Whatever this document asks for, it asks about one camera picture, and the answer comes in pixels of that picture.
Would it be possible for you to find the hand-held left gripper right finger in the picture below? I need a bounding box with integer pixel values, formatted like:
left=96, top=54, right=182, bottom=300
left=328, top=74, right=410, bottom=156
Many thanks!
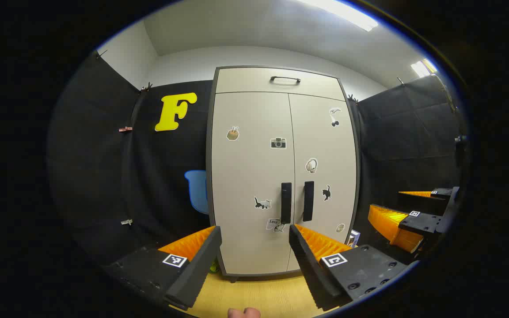
left=288, top=223, right=410, bottom=311

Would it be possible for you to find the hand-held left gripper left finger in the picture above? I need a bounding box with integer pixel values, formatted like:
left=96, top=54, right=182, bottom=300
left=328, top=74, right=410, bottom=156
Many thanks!
left=104, top=225, right=223, bottom=310

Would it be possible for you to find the grey cabinet door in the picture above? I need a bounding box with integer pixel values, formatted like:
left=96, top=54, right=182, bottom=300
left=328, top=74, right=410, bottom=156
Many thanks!
left=212, top=92, right=295, bottom=275
left=286, top=94, right=357, bottom=272

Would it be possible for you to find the grey double-door shoe cabinet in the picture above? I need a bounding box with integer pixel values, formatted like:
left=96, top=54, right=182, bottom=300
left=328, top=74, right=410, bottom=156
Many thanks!
left=205, top=65, right=361, bottom=283

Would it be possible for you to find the small ceiling light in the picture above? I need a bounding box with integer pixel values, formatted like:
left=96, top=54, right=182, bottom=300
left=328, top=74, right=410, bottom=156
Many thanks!
left=410, top=58, right=438, bottom=78

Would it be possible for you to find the long ceiling light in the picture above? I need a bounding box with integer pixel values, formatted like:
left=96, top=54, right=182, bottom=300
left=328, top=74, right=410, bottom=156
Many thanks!
left=296, top=0, right=379, bottom=32

